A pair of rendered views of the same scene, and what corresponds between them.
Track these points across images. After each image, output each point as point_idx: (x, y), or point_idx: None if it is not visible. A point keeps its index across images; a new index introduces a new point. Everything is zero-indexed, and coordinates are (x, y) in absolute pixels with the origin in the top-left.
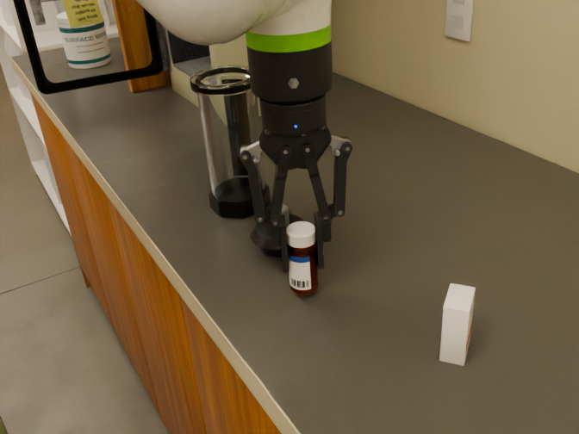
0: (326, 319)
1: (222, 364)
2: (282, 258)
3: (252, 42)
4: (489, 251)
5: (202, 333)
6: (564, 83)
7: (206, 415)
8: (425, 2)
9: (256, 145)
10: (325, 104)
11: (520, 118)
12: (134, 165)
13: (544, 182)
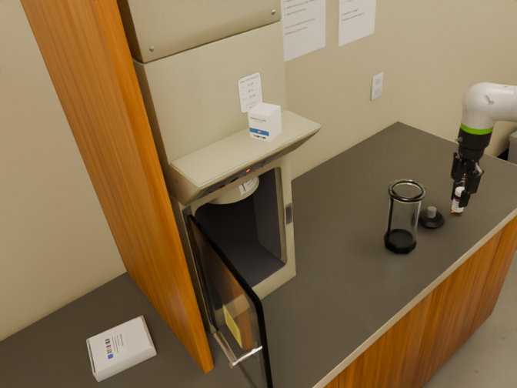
0: (468, 205)
1: (461, 269)
2: (466, 202)
3: (491, 129)
4: (405, 174)
5: (448, 279)
6: (317, 132)
7: (426, 335)
8: None
9: (478, 166)
10: None
11: (303, 158)
12: (369, 306)
13: (346, 162)
